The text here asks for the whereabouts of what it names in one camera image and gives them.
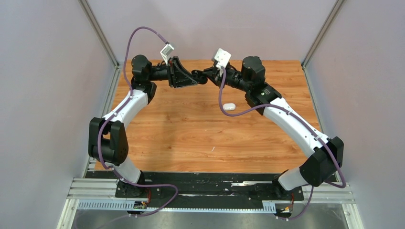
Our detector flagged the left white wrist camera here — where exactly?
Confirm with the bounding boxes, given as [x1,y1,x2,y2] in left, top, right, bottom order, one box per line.
[160,42,175,64]

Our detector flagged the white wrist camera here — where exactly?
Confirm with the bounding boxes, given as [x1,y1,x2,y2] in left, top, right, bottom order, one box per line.
[160,42,175,64]
[212,48,232,70]

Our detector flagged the aluminium corner post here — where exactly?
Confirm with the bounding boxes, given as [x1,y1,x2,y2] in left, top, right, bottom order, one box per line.
[301,0,346,70]
[78,0,119,69]

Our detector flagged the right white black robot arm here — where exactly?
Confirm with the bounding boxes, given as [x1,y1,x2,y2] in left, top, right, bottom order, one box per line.
[197,56,344,199]

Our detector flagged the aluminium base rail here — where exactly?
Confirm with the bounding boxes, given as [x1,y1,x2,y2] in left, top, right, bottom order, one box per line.
[67,178,355,204]

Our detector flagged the left aluminium corner post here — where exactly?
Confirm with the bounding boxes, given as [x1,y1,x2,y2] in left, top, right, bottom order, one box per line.
[78,0,119,69]

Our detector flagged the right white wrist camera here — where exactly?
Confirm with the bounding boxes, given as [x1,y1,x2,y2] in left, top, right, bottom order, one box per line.
[212,48,232,70]

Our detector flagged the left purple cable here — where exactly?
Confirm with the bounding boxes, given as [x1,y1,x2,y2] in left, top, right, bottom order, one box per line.
[96,26,179,218]

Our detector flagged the black earbud charging case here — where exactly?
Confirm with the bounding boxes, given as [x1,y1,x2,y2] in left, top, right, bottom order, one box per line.
[191,70,208,84]

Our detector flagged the white earbud charging case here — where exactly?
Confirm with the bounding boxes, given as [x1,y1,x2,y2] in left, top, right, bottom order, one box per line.
[222,103,236,111]

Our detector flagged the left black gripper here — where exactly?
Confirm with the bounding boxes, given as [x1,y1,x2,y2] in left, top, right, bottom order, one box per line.
[147,57,198,89]

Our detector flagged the white slotted cable duct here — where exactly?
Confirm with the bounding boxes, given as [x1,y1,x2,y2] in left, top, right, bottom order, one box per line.
[77,201,277,214]

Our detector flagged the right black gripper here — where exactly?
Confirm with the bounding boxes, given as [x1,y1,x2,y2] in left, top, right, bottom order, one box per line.
[202,65,251,93]

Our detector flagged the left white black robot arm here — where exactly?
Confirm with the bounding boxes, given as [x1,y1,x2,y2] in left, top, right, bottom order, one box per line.
[88,54,207,197]

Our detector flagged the right aluminium corner post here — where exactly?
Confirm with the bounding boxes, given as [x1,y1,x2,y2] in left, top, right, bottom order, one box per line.
[301,0,346,70]

